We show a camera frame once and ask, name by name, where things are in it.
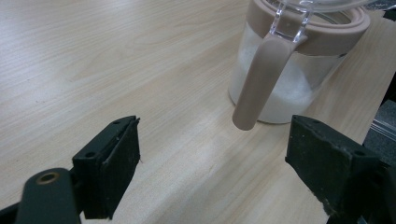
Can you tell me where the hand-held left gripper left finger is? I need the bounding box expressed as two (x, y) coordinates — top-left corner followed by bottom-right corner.
(71, 115), (141, 220)

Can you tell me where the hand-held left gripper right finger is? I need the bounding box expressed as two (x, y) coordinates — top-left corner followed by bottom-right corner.
(284, 114), (383, 217)

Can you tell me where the glass jar with taupe handle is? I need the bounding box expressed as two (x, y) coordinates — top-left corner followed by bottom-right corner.
(227, 0), (379, 132)

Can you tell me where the aluminium floor rail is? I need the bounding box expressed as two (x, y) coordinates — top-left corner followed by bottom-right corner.
(369, 118), (396, 143)

